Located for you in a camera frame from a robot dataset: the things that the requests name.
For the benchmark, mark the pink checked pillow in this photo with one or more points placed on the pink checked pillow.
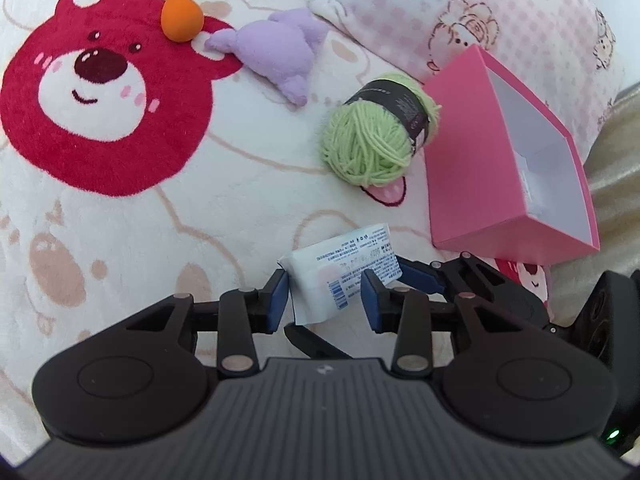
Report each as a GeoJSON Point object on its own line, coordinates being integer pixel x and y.
{"type": "Point", "coordinates": [400, 5]}

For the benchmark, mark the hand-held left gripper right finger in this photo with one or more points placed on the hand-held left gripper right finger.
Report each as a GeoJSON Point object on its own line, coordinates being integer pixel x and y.
{"type": "Point", "coordinates": [372, 305]}

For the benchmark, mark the bear printed blanket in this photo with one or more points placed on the bear printed blanket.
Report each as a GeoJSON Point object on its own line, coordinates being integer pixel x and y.
{"type": "Point", "coordinates": [150, 240]}

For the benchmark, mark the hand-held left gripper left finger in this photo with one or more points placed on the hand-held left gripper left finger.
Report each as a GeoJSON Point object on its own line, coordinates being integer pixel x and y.
{"type": "Point", "coordinates": [278, 302]}

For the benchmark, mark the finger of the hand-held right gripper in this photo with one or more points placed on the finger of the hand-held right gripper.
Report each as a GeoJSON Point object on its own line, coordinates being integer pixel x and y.
{"type": "Point", "coordinates": [422, 277]}
{"type": "Point", "coordinates": [310, 342]}

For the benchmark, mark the white tissue packet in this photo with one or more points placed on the white tissue packet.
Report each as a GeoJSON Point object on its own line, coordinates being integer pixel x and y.
{"type": "Point", "coordinates": [330, 270]}

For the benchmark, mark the pink cardboard box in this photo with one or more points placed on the pink cardboard box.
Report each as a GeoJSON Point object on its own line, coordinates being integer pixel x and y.
{"type": "Point", "coordinates": [470, 160]}

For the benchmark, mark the purple plush toy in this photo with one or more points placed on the purple plush toy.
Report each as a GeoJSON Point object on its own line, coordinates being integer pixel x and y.
{"type": "Point", "coordinates": [275, 50]}

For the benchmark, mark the green yarn ball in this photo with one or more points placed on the green yarn ball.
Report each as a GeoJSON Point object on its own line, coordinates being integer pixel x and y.
{"type": "Point", "coordinates": [365, 145]}

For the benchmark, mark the orange makeup sponge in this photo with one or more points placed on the orange makeup sponge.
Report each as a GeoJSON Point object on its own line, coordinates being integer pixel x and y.
{"type": "Point", "coordinates": [181, 20]}

